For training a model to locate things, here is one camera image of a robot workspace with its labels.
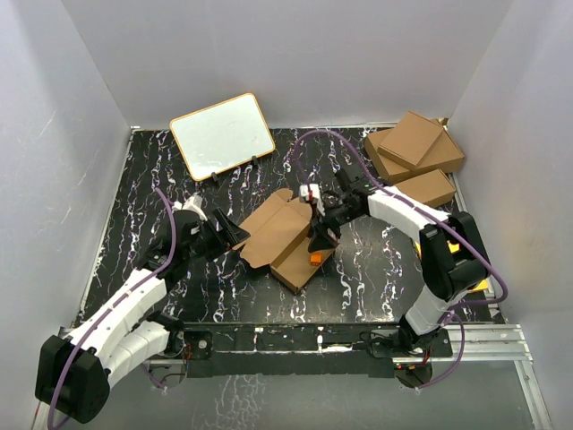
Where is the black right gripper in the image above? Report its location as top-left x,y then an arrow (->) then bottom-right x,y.
307,197 -> 364,251

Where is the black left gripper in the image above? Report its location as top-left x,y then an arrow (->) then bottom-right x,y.
184,209 -> 249,262

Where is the small orange cube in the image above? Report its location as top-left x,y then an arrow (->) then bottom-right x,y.
310,252 -> 323,266

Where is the cardboard box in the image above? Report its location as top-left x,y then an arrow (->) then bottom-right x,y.
377,111 -> 443,170
236,188 -> 334,294
364,119 -> 465,184
395,169 -> 457,208

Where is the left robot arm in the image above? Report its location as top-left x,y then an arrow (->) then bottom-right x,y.
35,206 -> 250,424

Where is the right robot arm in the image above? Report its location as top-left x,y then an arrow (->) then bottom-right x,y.
299,169 -> 492,356

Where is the yellow booklet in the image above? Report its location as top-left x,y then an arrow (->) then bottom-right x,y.
414,239 -> 490,292

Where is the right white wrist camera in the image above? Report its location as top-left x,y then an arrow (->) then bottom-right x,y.
299,184 -> 325,217

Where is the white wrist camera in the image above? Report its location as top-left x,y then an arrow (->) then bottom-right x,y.
299,184 -> 325,217
172,193 -> 208,221

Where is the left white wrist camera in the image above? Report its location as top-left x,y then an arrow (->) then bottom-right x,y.
172,193 -> 208,221

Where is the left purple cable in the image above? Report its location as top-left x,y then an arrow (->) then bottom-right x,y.
47,186 -> 180,430

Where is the purple cable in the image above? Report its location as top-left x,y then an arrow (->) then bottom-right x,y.
47,186 -> 180,430
295,129 -> 509,390

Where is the black base frame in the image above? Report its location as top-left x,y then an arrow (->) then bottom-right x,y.
179,322 -> 453,385

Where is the whiteboard with orange frame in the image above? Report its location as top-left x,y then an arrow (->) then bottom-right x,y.
169,93 -> 276,182

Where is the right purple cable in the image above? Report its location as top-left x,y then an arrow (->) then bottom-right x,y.
295,129 -> 509,390

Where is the aluminium rail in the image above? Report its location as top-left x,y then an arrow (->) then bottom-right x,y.
48,324 -> 534,364

